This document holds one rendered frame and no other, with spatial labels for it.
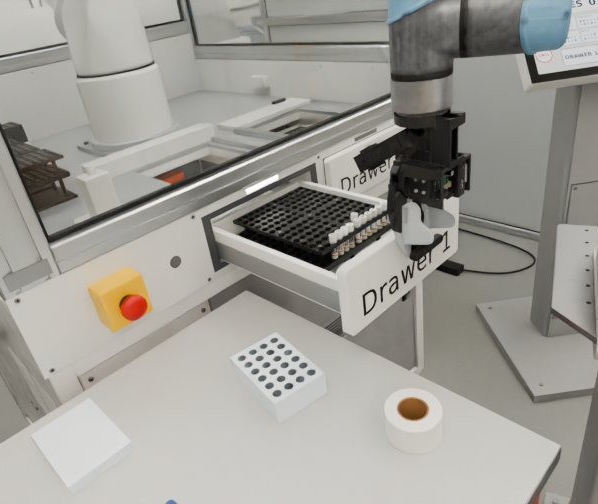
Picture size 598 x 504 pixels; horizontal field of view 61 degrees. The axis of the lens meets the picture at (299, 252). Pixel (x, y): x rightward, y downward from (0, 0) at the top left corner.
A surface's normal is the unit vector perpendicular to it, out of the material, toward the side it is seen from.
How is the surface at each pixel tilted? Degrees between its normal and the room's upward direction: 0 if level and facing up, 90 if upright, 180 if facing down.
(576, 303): 0
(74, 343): 90
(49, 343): 90
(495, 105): 90
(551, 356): 3
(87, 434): 0
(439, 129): 90
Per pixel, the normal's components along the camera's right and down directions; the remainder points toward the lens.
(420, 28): -0.33, 0.50
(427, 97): 0.03, 0.49
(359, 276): 0.70, 0.26
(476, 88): -0.70, 0.43
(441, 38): -0.27, 0.73
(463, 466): -0.13, -0.86
